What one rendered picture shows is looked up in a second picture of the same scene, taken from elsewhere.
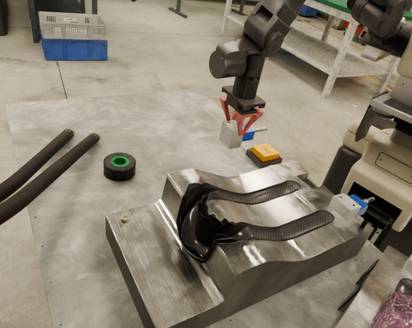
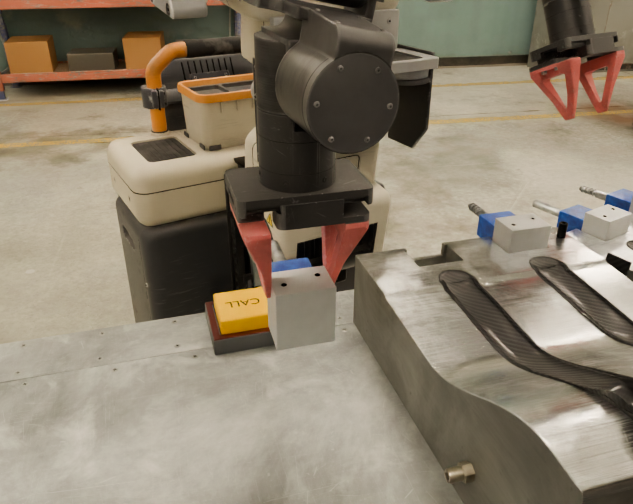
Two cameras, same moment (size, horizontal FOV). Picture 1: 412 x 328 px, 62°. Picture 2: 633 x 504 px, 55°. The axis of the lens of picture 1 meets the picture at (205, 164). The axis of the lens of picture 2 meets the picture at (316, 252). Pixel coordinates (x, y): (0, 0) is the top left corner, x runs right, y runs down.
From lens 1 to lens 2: 0.71 m
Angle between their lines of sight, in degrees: 59
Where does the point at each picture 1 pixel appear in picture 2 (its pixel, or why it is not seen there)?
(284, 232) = (614, 332)
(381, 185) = not seen: hidden behind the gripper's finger
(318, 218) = (551, 278)
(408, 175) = not seen: hidden behind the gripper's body
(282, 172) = (408, 281)
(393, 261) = (593, 244)
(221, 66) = (381, 95)
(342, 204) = (533, 230)
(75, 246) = not seen: outside the picture
